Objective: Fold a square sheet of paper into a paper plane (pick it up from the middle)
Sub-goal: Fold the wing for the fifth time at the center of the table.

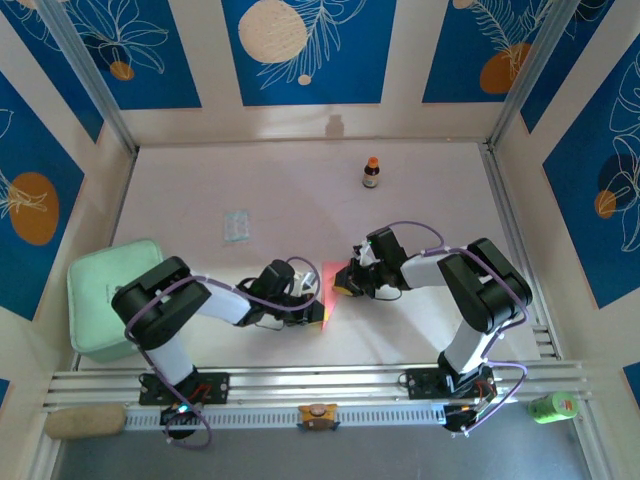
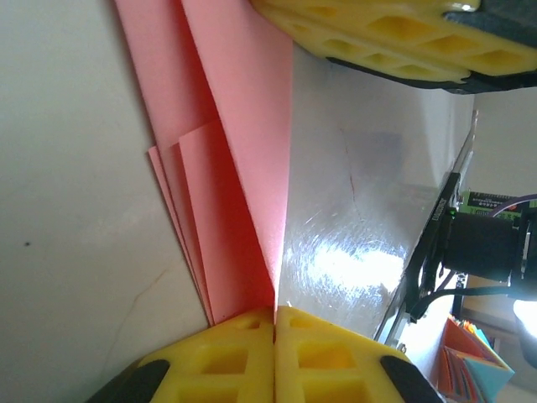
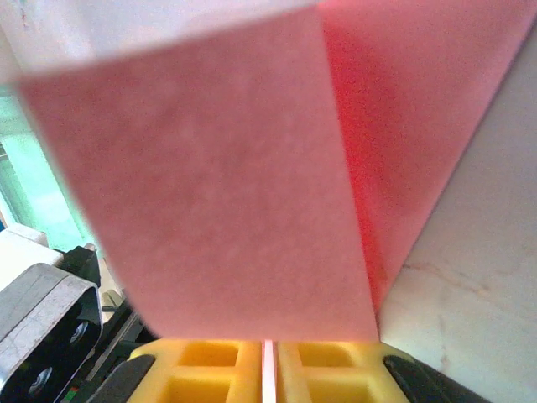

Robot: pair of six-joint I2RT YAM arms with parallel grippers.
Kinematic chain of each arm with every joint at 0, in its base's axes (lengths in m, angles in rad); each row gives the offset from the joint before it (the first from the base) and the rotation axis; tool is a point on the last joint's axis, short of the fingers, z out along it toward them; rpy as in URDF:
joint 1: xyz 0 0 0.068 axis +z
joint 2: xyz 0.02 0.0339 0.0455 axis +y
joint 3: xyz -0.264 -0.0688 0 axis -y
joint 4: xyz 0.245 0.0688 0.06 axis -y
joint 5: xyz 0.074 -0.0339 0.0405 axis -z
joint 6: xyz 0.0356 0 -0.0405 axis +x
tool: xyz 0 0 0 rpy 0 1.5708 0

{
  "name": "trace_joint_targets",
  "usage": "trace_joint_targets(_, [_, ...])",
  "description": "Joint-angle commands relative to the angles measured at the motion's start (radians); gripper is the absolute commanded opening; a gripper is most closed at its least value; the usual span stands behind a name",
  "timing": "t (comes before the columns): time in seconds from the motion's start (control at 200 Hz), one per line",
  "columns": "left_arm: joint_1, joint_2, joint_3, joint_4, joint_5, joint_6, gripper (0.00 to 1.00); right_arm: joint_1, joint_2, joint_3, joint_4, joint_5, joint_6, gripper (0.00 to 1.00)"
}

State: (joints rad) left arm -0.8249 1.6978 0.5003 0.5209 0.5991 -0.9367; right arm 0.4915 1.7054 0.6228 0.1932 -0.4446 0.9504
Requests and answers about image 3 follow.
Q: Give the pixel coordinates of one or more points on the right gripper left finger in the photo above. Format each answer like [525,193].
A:
[210,378]

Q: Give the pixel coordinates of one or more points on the pink paper sheet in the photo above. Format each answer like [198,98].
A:
[230,189]

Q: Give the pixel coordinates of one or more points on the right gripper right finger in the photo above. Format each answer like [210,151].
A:
[335,378]

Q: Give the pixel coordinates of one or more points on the mint green case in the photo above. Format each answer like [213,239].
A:
[38,180]

